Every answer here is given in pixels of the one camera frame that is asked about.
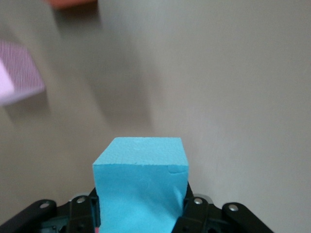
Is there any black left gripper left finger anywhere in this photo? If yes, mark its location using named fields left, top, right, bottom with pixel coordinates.
left=0, top=188, right=102, bottom=233

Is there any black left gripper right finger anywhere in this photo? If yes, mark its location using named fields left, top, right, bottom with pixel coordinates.
left=173, top=182, right=275, bottom=233

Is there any light blue foam cube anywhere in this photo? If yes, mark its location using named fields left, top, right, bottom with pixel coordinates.
left=92, top=137, right=190, bottom=233

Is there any pink foam cube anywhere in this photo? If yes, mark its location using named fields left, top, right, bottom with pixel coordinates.
left=0, top=40, right=46, bottom=107

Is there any orange foam cube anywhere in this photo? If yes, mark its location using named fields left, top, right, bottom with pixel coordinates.
left=45, top=0, right=98, bottom=10

